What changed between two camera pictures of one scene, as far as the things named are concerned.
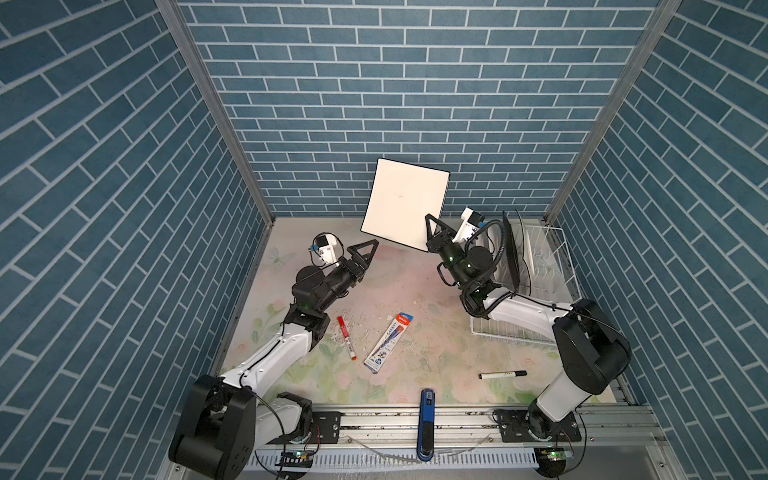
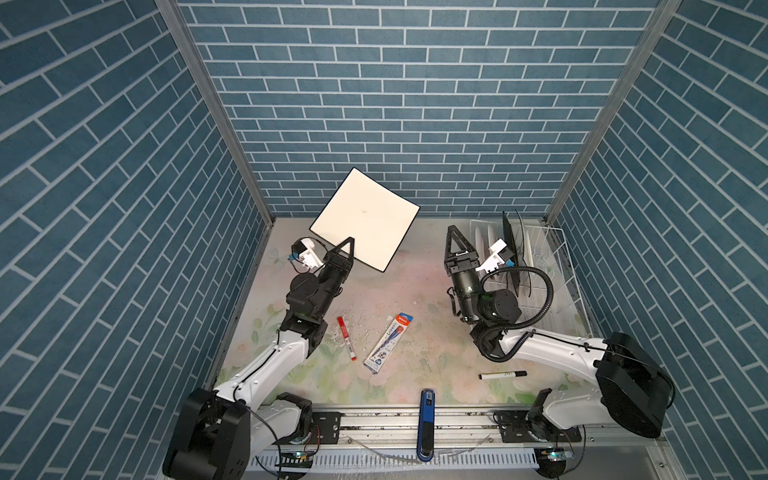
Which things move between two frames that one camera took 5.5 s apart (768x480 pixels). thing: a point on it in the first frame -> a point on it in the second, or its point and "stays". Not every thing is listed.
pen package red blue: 385,345 stays
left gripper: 352,266 -> 336,265
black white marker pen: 517,373 stays
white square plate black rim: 400,197 -> 375,216
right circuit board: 551,455 stays
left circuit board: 297,458 stays
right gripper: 443,242 -> 456,266
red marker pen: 346,337 stays
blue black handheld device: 426,424 stays
